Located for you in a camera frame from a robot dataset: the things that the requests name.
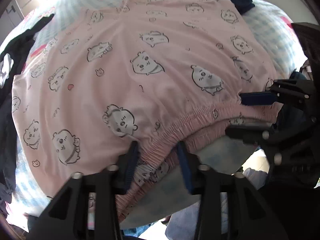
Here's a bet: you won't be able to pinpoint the pink printed pajama pants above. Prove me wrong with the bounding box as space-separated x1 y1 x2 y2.
11 0 283 224

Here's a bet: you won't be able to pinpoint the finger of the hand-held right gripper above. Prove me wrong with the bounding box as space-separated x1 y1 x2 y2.
225 123 281 147
239 79 316 107

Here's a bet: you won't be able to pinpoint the black top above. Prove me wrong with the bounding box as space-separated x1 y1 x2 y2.
0 14 55 55

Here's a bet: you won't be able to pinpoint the white garment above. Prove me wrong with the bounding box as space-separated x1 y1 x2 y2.
0 54 14 88

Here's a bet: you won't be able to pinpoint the blue checked cat print blanket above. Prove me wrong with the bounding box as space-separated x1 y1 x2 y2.
0 0 308 230

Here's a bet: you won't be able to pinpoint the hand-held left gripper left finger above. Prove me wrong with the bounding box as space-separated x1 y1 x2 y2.
37 140 139 240

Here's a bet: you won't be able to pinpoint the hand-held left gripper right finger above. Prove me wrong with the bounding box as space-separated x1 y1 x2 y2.
176 141 290 240

